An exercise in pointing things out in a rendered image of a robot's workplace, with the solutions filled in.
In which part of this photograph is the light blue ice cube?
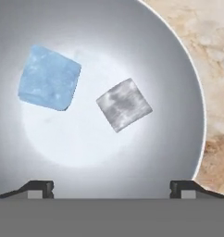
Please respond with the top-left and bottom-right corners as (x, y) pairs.
(18, 44), (82, 112)

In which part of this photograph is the grey ice cube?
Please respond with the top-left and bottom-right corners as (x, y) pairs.
(95, 77), (154, 133)

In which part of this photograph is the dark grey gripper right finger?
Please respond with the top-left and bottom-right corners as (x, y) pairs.
(168, 180), (224, 200)

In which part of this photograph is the white ice bowl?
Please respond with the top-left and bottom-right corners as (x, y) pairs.
(0, 0), (207, 200)

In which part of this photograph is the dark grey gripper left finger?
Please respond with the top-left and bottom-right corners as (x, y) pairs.
(0, 180), (55, 200)

